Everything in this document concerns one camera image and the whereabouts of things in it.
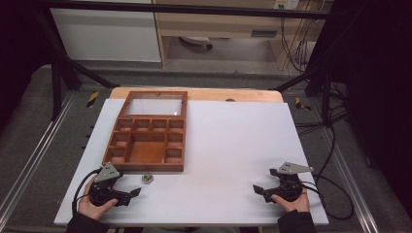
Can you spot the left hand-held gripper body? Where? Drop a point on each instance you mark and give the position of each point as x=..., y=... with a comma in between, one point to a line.
x=105, y=189

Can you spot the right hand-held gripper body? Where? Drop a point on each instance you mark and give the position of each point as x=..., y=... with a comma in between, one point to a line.
x=286, y=184

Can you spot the small green and white trinket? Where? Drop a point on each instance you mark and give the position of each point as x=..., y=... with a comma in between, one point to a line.
x=147, y=177

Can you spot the wooden compartment box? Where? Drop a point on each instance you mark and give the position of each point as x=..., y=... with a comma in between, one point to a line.
x=146, y=152

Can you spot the person's right hand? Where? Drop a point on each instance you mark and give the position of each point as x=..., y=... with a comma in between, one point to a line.
x=293, y=205

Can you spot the person's left hand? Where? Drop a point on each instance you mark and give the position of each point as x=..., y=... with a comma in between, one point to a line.
x=94, y=210

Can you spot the white board mat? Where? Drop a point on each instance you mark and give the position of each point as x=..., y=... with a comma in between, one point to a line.
x=233, y=155

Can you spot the yellow and black tape strip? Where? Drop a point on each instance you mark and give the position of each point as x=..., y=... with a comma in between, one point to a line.
x=301, y=104
x=92, y=99

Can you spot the black metal stand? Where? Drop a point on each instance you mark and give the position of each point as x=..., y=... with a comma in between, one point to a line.
x=58, y=68
x=319, y=77

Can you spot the white cabinet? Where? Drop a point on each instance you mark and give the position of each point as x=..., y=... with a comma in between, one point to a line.
x=107, y=35

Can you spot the office chair base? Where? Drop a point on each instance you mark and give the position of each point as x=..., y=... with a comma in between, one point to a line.
x=197, y=40

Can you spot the light wooden desk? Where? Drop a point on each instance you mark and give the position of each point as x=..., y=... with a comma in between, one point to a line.
x=220, y=26

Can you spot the aluminium floor rail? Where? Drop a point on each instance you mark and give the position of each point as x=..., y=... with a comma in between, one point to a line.
x=353, y=191
x=32, y=158

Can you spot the white wall socket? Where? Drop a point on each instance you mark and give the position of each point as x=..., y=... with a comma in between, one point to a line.
x=286, y=4

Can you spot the black metal frame crossbar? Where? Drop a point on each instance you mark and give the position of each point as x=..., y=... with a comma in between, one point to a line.
x=194, y=9

